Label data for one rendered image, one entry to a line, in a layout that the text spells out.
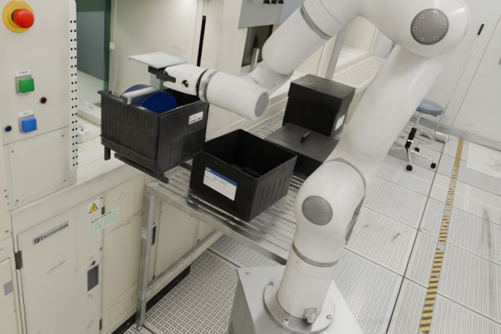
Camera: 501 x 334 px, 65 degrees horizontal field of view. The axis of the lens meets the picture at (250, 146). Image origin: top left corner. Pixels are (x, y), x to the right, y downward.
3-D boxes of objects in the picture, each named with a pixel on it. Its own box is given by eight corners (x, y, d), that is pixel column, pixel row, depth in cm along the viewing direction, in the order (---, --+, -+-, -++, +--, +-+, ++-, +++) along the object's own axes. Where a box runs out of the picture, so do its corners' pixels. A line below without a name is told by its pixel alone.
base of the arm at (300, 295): (346, 330, 99) (368, 276, 91) (276, 338, 93) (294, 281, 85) (316, 274, 115) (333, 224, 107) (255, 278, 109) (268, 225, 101)
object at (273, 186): (186, 187, 143) (192, 145, 136) (232, 164, 165) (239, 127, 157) (247, 224, 130) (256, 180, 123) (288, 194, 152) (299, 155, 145)
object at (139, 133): (149, 193, 102) (157, 76, 89) (95, 165, 110) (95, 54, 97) (205, 162, 122) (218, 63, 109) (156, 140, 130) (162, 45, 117)
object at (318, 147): (318, 184, 163) (326, 156, 157) (257, 158, 174) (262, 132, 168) (338, 160, 187) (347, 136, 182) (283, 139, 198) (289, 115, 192)
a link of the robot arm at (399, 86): (294, 201, 89) (319, 175, 102) (339, 232, 85) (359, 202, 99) (417, -21, 64) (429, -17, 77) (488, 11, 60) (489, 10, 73)
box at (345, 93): (328, 144, 202) (342, 98, 192) (279, 126, 213) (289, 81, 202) (344, 129, 226) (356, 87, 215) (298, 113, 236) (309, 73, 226)
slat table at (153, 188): (249, 413, 150) (294, 263, 117) (134, 329, 173) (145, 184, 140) (348, 243, 256) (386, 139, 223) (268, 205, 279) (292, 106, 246)
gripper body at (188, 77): (194, 104, 95) (159, 89, 99) (218, 95, 103) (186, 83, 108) (198, 74, 92) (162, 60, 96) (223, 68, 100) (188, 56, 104)
